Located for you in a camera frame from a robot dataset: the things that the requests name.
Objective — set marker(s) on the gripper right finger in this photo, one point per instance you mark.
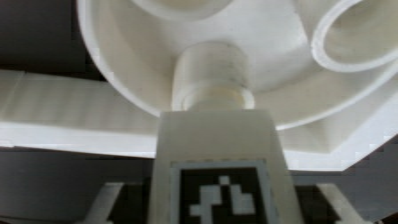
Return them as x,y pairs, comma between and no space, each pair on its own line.
341,205

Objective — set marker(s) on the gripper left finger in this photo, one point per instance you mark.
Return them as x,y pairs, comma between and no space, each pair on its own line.
100,210

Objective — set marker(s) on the white stool leg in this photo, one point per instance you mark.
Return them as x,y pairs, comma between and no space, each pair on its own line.
220,179

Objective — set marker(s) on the white round stool seat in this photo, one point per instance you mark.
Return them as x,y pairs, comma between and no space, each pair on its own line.
318,44

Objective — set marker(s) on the white front rail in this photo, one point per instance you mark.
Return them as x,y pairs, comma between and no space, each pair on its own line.
66,114

